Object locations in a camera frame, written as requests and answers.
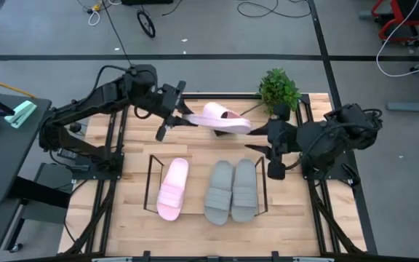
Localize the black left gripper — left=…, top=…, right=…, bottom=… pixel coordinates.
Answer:
left=151, top=80, right=199, bottom=143

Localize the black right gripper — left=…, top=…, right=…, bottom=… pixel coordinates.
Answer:
left=244, top=104, right=306, bottom=182

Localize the pink foam slide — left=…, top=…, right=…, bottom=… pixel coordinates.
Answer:
left=156, top=156, right=190, bottom=222
left=182, top=101, right=253, bottom=135

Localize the grey foam slide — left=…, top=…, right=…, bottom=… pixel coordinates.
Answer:
left=230, top=158, right=260, bottom=223
left=204, top=159, right=234, bottom=226

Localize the green potted plant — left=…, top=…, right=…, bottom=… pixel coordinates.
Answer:
left=239, top=67, right=303, bottom=117

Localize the black wheel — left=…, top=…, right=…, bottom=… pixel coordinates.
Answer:
left=136, top=9, right=157, bottom=39

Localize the black box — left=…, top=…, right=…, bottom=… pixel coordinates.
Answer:
left=120, top=0, right=175, bottom=7

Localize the grey desk foot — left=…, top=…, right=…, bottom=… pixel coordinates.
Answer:
left=386, top=56, right=419, bottom=113

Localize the mint green stapler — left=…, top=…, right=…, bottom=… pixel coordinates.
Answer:
left=4, top=100, right=39, bottom=130

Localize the black desk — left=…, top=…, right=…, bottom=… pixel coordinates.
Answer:
left=0, top=92, right=74, bottom=255

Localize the red black cart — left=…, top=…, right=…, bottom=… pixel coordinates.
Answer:
left=358, top=0, right=419, bottom=48

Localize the black aluminium table frame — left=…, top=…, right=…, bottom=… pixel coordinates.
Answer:
left=58, top=92, right=378, bottom=262

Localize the black wire wood shelf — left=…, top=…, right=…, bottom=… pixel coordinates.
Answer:
left=143, top=154, right=270, bottom=216

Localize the thin black cable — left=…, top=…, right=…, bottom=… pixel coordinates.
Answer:
left=101, top=0, right=134, bottom=68

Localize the looped black cable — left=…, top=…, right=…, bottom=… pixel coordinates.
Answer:
left=236, top=0, right=312, bottom=19

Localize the coiled white cable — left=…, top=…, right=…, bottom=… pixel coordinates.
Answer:
left=87, top=0, right=123, bottom=27

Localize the long white cable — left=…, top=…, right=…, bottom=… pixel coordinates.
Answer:
left=375, top=0, right=419, bottom=79

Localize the yellow cable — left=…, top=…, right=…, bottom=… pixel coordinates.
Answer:
left=0, top=74, right=36, bottom=99

